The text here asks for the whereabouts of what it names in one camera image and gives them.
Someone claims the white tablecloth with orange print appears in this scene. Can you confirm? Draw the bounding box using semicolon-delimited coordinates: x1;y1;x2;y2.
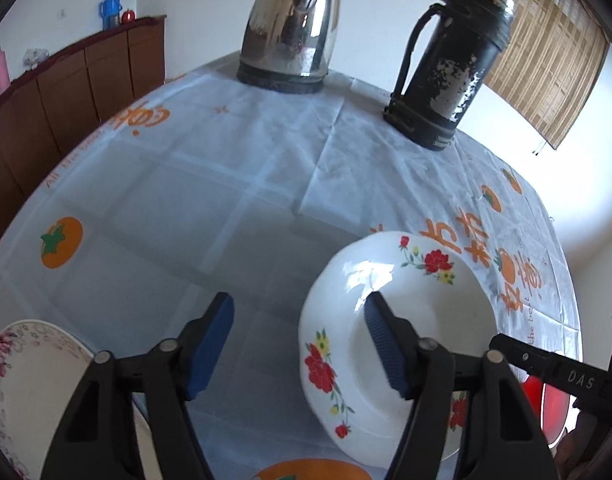
0;52;582;480

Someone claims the stainless steel electric kettle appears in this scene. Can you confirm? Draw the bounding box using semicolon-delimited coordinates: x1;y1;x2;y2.
236;0;341;95

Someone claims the white plate with red flowers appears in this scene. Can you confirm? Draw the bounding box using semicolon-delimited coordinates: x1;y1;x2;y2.
298;231;499;467

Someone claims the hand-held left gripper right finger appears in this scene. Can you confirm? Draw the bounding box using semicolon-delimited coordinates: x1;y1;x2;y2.
363;290;559;480

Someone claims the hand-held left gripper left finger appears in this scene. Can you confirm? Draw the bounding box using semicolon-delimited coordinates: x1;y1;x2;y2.
40;291;235;480

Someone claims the brown wooden cabinet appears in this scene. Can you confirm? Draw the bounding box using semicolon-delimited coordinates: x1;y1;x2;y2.
0;15;167;261

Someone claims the red plastic stool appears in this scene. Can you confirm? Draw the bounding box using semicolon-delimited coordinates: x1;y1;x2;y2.
521;374;575;448

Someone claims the white plate with pink flowers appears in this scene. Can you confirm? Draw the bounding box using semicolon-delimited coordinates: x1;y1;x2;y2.
0;319;136;480

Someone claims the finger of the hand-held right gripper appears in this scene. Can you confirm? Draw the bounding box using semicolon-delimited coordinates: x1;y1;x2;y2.
488;332;612;411

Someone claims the bamboo window blind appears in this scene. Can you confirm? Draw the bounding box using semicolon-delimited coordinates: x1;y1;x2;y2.
478;0;611;151

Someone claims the blue water bottle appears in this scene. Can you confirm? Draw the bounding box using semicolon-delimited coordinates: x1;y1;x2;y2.
98;0;124;31

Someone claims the crumpled light cloth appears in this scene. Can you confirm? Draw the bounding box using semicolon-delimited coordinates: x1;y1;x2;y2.
22;47;50;69

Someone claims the worn black thermos flask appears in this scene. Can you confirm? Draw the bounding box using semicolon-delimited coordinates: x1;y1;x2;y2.
383;0;517;152

